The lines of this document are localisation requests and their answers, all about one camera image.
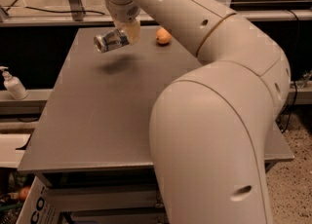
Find orange fruit on table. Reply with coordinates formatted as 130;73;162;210
156;28;172;45

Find grey cabinet upper drawer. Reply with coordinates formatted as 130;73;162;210
47;186;157;211

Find red apple in bin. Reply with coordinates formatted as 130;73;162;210
19;186;30;202

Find white cardboard box with letters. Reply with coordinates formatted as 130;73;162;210
16;177;59;224

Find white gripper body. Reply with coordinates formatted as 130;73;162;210
104;0;140;27

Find white pump lotion bottle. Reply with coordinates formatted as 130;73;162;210
0;66;28;100

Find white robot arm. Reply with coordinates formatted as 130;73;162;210
105;0;291;224

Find silver blue redbull can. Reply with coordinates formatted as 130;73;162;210
94;28;129;53

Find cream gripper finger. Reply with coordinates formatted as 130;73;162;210
114;19;140;45

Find grey cabinet drawer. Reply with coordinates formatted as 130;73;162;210
70;209;169;224
47;186;157;211

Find grey cabinet lower drawer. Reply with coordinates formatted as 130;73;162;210
70;209;169;224

